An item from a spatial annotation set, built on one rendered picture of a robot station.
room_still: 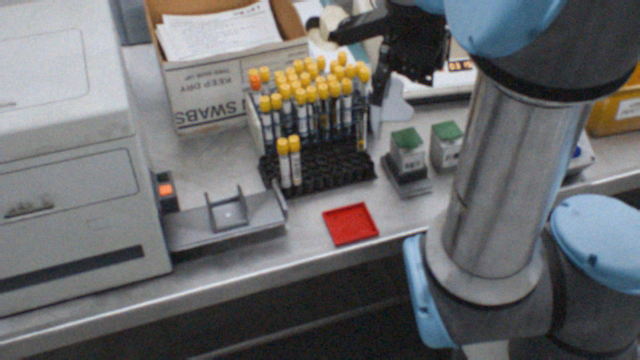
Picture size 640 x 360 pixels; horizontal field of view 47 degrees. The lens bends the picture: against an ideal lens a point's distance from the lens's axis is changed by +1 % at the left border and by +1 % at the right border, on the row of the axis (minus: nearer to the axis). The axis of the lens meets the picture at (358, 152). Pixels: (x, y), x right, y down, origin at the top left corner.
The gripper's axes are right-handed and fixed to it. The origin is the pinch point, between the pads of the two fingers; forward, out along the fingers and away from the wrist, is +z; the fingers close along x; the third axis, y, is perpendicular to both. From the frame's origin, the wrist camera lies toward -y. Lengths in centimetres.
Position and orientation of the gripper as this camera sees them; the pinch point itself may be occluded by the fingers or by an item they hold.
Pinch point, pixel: (391, 109)
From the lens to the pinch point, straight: 109.6
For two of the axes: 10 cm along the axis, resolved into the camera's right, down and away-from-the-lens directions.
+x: 4.1, -6.2, 6.7
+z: 0.1, 7.4, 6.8
